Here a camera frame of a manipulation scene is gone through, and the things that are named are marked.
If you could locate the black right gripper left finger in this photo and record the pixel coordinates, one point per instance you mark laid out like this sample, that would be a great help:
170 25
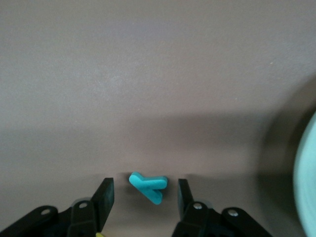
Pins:
98 205

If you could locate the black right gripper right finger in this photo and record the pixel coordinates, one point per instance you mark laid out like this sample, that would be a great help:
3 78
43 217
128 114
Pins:
195 217

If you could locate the teal foam letter y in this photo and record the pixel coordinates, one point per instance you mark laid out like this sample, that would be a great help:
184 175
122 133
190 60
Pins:
148 187

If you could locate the light green round plate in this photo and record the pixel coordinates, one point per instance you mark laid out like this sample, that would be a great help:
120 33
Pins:
308 177

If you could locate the brown table cover mat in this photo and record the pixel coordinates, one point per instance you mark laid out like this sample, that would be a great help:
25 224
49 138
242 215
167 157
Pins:
148 74

